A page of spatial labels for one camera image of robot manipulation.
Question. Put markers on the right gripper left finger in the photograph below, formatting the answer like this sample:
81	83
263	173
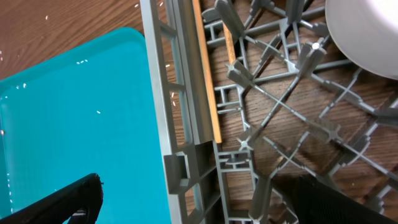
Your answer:
79	202

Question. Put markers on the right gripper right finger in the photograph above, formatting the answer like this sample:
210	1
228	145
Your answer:
316	203

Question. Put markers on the wooden chopstick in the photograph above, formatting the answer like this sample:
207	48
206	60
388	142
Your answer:
229	44
207	72

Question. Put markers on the white saucer bowl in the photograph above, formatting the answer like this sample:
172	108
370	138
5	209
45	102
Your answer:
366	32

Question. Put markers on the grey dishwasher rack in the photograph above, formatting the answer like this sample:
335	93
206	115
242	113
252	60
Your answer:
289	105

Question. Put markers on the teal serving tray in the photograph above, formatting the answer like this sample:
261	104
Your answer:
89	110

